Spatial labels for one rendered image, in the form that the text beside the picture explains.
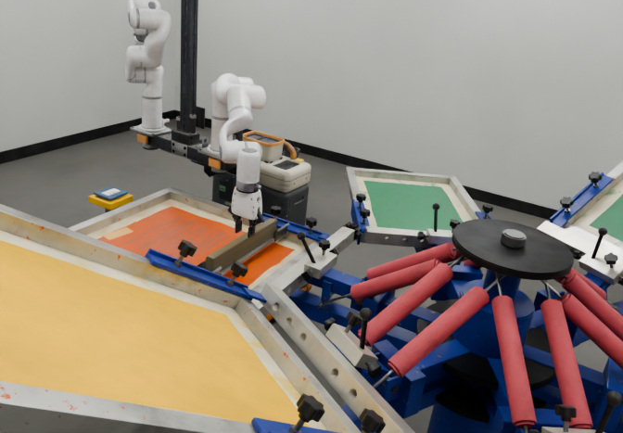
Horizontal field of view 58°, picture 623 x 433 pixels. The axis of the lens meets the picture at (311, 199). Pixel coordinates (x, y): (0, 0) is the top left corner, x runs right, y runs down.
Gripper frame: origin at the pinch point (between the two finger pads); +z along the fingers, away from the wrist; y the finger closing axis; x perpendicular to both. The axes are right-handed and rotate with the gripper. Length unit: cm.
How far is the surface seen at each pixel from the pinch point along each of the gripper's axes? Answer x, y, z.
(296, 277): 9.6, -26.6, 4.7
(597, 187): -85, -102, -18
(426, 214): -88, -39, 13
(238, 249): 5.0, -1.3, 5.5
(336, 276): 1.1, -36.4, 4.7
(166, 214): -13, 47, 13
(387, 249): -224, 19, 109
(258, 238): -6.9, -1.3, 6.0
